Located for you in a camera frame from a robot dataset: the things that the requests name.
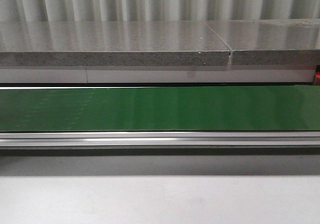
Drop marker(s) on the green conveyor belt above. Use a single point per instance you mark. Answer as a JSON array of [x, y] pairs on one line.
[[186, 108]]

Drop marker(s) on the grey stone countertop slab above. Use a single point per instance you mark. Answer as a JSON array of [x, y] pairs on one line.
[[110, 44]]

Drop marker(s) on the white cabinet panel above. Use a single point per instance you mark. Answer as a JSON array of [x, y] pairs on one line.
[[146, 75]]

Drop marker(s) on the red object at edge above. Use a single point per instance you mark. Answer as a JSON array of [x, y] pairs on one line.
[[317, 76]]

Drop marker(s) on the white pleated curtain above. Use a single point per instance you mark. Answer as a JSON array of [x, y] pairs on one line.
[[156, 10]]

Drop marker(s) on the aluminium conveyor frame rail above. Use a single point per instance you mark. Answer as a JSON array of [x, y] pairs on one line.
[[157, 139]]

